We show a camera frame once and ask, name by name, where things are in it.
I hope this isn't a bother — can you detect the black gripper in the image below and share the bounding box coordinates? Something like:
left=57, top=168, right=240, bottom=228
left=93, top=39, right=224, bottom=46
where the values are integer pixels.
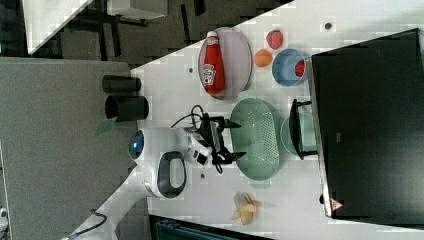
left=198, top=113, right=245, bottom=167

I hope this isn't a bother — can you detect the green plastic strainer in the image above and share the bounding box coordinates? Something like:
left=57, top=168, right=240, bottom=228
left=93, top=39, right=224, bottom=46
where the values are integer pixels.
left=230, top=91, right=280, bottom=189

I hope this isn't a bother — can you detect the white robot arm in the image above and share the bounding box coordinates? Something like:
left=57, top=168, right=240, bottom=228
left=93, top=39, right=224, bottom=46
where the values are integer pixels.
left=62, top=113, right=244, bottom=240

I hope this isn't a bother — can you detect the peeled banana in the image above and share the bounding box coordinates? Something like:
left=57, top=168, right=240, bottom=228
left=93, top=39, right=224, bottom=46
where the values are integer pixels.
left=231, top=192, right=258, bottom=225

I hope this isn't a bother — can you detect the red ketchup bottle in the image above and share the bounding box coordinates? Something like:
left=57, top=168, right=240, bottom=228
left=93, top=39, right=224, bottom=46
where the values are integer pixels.
left=201, top=31, right=225, bottom=95

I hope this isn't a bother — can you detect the lilac plate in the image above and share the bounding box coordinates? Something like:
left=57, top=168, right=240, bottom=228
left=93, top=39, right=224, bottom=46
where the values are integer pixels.
left=198, top=27, right=252, bottom=100

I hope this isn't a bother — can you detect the orange fruit toy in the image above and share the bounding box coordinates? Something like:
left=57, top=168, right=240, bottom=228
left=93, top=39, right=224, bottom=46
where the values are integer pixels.
left=254, top=49, right=273, bottom=67

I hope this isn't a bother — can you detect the blue bowl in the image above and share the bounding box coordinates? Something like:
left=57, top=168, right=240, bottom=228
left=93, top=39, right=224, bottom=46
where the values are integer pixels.
left=272, top=49, right=307, bottom=87

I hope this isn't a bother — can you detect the red fruit in bowl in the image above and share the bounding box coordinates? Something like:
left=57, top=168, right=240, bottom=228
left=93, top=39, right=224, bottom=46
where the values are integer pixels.
left=295, top=61, right=305, bottom=77

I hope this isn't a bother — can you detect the black cylinder cup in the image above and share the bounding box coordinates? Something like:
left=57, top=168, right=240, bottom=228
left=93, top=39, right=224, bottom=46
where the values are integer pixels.
left=102, top=75, right=142, bottom=93
left=105, top=96, right=150, bottom=121

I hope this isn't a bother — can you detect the red strawberry toy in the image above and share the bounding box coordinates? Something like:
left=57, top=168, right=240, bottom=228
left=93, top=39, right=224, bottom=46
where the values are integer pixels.
left=266, top=30, right=284, bottom=50

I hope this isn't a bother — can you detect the green leaf piece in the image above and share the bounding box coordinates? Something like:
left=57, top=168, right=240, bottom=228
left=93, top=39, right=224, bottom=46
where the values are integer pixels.
left=95, top=117, right=117, bottom=136

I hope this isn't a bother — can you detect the black toaster oven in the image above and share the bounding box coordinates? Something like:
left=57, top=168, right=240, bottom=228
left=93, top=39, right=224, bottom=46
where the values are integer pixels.
left=307, top=28, right=424, bottom=229

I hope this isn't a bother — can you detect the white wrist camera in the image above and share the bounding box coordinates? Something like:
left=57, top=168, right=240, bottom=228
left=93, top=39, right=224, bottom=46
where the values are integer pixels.
left=189, top=140, right=212, bottom=168

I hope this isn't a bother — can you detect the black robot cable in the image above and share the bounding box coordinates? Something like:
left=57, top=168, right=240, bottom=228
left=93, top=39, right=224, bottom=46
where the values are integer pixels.
left=68, top=209, right=108, bottom=239

